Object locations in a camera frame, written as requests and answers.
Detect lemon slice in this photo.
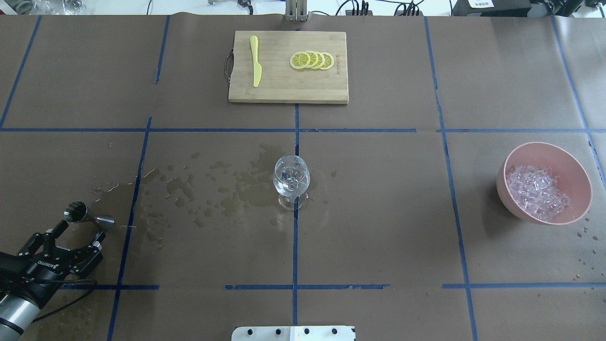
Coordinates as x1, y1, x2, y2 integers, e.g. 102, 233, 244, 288
313, 52, 325, 70
306, 51, 320, 69
320, 52, 335, 71
289, 52, 312, 70

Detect yellow plastic knife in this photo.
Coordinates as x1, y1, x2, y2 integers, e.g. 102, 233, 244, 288
250, 35, 262, 87

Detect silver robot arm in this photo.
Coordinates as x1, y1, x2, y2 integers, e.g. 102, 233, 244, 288
0, 220, 106, 341

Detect pink bowl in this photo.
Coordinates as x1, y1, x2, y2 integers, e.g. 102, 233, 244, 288
496, 142, 593, 226

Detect bamboo cutting board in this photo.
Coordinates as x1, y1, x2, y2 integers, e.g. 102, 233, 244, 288
229, 30, 350, 104

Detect clear ice cubes pile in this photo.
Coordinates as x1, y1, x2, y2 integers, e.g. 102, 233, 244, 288
506, 165, 571, 222

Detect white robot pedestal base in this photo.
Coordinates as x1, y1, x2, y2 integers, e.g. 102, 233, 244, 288
231, 325, 356, 341

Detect steel double jigger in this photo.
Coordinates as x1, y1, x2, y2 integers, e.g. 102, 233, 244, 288
63, 201, 116, 232

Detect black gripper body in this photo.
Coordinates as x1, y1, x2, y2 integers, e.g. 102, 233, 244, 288
1, 245, 90, 308

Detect clear wine glass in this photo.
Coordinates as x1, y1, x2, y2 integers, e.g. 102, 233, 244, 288
273, 155, 310, 211

